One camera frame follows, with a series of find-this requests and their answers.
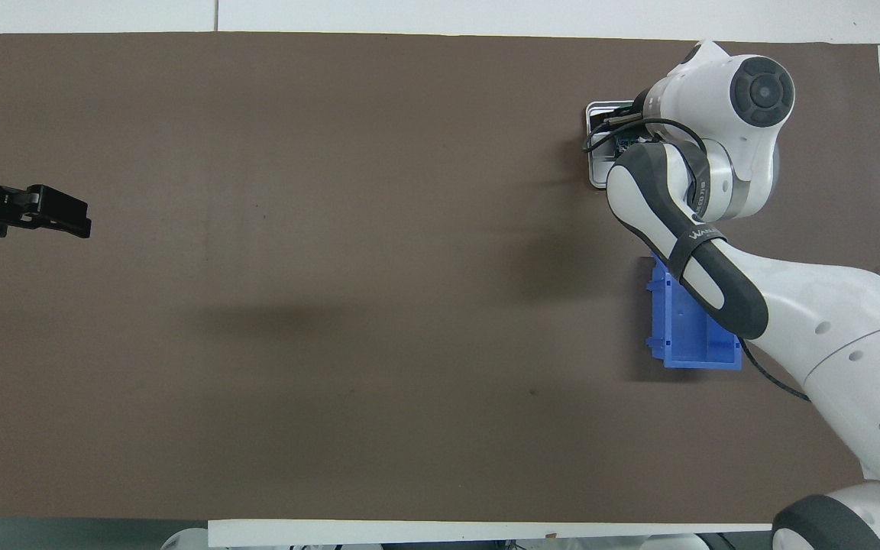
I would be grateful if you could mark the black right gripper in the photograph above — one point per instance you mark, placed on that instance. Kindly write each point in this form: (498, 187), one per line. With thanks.
(600, 114)

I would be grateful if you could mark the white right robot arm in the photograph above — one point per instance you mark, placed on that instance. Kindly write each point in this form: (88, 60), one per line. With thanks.
(829, 321)

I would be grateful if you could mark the grey metal tray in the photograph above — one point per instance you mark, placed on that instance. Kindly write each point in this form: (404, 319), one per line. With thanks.
(596, 172)

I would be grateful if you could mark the blue plastic storage bin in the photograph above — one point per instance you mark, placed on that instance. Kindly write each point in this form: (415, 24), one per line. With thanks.
(684, 336)

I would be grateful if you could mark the brown paper table mat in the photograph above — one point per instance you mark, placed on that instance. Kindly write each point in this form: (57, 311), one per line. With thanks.
(333, 229)

